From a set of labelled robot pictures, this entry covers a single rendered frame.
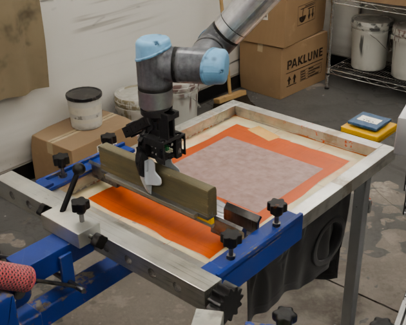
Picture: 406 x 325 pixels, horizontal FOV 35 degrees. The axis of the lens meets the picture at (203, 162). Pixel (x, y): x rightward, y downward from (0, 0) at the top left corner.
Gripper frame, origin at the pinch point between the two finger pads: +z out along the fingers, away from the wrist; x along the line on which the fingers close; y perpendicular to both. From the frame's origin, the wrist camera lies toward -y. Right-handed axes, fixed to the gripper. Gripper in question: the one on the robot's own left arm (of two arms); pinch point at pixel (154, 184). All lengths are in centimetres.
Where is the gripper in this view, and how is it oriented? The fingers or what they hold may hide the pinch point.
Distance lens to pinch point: 150.5
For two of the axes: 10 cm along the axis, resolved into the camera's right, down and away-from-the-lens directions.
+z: 0.2, 8.9, 4.6
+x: 6.6, -3.6, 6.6
